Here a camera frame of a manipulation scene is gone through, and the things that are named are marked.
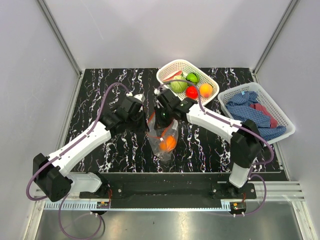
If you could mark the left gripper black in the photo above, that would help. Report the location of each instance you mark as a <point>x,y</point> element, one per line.
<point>144,127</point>

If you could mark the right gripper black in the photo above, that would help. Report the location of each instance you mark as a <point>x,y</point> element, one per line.
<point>159,123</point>

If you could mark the clear zip top bag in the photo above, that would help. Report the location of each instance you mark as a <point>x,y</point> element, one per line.
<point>156,136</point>

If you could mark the fake orange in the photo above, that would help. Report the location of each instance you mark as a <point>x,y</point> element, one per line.
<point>168,144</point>

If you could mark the fake green cabbage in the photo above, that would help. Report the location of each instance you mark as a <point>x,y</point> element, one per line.
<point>178,86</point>

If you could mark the fake red tomato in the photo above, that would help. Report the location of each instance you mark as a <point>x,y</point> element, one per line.
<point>191,92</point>

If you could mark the fake watermelon slice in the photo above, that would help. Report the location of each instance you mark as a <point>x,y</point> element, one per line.
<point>178,73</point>

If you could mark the fake green apple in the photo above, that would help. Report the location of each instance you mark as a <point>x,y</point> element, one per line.
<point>193,78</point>

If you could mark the fake peach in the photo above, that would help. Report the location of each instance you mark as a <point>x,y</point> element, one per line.
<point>206,90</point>

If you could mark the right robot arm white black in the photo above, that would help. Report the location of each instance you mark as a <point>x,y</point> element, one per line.
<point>243,137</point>

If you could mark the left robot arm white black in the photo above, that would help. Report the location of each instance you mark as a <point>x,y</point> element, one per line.
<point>53,173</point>

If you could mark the white laundry basket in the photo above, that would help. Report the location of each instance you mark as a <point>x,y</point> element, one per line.
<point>265,100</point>

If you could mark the blue patterned cloth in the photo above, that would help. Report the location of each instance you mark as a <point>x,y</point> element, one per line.
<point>239,107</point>

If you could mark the red cloth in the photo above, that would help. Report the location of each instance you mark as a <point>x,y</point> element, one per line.
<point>264,118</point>

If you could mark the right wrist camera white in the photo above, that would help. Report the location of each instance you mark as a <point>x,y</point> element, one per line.
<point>159,94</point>

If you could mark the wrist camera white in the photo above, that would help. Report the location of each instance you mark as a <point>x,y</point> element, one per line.
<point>139,97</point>
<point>159,94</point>

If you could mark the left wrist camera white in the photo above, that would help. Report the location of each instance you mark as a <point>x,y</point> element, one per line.
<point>139,97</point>

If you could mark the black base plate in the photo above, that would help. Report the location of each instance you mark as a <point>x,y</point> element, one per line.
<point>165,191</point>

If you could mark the aluminium frame rail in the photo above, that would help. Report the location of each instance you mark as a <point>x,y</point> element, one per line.
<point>258,192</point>

